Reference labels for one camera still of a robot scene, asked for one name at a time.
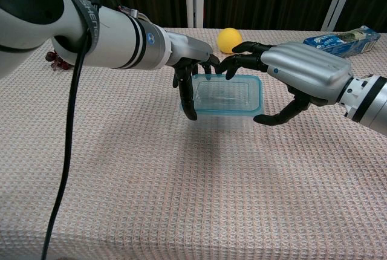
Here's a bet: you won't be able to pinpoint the blue rimmed clear lid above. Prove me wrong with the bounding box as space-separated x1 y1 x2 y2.
180 73 263 120

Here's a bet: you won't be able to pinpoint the black printed strap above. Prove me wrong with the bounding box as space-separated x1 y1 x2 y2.
70 0 101 50

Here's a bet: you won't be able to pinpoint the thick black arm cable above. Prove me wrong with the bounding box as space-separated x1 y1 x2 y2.
40 0 104 260

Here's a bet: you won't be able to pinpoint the yellow ball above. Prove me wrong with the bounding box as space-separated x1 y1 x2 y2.
216 27 243 54

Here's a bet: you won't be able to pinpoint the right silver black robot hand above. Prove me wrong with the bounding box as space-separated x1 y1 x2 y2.
217 41 354 126

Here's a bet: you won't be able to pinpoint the dark red grape bunch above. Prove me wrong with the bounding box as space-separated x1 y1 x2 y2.
45 50 75 72

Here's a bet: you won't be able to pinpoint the blue cookie package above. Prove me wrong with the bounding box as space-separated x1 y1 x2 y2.
302 25 380 59

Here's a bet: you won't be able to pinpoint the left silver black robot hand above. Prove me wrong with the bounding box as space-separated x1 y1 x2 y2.
165 31 221 121

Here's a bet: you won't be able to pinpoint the thin wrist wires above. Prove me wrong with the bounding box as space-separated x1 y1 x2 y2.
101 0 151 22

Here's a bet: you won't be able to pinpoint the pink waffle tablecloth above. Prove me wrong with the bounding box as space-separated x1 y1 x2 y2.
0 26 387 260

